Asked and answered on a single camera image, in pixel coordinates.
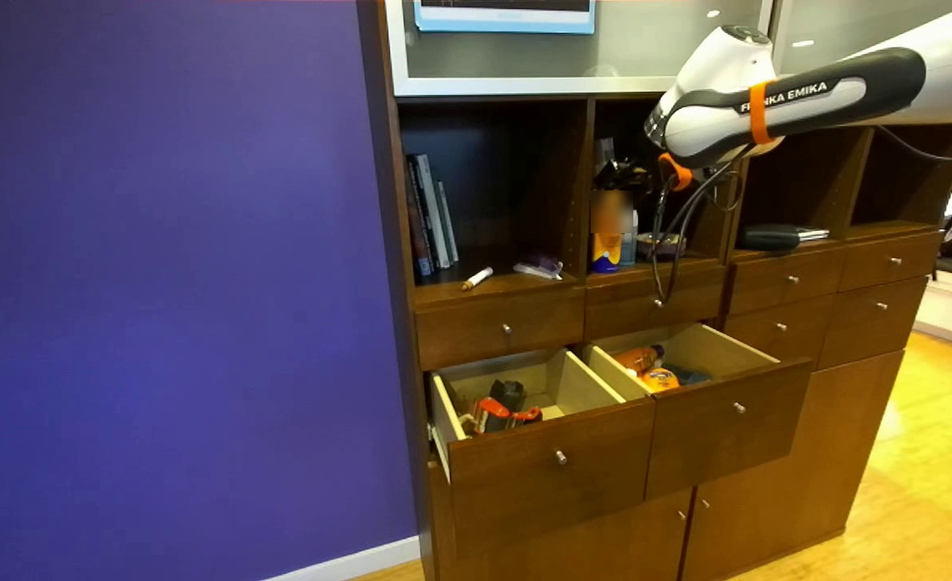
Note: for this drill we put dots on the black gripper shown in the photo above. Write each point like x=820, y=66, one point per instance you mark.
x=632, y=178

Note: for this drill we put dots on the orange bottle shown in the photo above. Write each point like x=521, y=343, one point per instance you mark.
x=608, y=233

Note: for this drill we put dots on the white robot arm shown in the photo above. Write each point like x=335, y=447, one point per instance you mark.
x=727, y=100

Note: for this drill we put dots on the clear blue spray bottle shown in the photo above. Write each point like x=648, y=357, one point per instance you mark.
x=626, y=242

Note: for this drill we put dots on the small purple object on shelf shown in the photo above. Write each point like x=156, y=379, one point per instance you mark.
x=540, y=265

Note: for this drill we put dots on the flat book on shelf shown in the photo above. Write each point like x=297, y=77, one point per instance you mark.
x=810, y=233

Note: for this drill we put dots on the dark wooden shelf cabinet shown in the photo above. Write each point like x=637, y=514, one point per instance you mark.
x=517, y=111

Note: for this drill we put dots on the white marker on shelf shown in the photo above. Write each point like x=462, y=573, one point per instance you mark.
x=479, y=277

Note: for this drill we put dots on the upright books left shelf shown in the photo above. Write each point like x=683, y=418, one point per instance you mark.
x=430, y=218

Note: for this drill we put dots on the open wooden drawer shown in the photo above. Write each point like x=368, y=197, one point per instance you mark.
x=733, y=405
x=582, y=459

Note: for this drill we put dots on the orange black tool in drawer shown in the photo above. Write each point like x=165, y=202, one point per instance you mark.
x=506, y=408

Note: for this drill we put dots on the left open wooden drawer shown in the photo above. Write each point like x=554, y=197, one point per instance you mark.
x=582, y=459

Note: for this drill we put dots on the black zip case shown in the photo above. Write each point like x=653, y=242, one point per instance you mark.
x=770, y=237

